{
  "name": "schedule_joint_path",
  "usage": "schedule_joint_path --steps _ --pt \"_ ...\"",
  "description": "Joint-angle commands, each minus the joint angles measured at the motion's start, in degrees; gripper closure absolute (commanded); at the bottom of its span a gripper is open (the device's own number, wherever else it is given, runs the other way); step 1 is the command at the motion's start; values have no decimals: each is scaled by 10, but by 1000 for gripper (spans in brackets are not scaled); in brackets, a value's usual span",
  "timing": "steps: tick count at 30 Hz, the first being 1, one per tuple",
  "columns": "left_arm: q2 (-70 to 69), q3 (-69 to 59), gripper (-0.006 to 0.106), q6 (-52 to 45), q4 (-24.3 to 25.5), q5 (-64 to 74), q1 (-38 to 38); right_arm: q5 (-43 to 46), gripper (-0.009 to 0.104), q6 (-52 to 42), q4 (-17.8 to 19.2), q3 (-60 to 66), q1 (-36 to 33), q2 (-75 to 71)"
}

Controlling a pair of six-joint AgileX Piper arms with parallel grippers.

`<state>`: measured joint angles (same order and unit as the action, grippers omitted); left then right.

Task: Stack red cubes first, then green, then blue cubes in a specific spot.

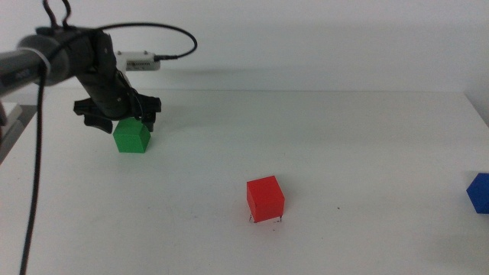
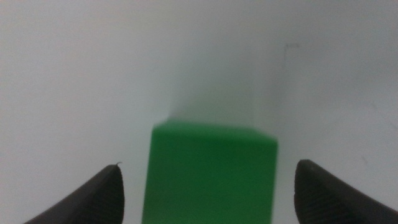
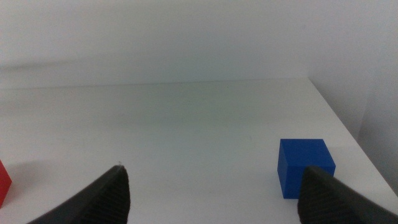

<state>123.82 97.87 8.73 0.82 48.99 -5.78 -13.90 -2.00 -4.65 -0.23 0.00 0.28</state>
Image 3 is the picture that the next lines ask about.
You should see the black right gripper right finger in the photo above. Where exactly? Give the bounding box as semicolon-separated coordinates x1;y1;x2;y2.
297;165;398;224

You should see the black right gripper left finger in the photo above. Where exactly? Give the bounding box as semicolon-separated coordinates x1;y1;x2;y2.
27;165;131;224

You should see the red cube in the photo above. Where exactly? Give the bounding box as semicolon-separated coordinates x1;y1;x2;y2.
0;159;12;208

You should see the blue cube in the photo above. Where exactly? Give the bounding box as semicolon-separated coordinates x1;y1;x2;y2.
277;138;336;200

